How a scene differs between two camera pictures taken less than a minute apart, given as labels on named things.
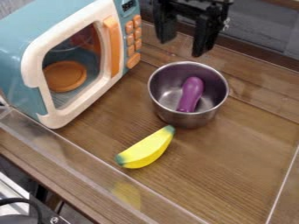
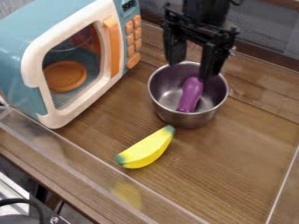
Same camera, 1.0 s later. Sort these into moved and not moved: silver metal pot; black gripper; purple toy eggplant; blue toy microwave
Moved: black gripper
Not moved: silver metal pot; blue toy microwave; purple toy eggplant
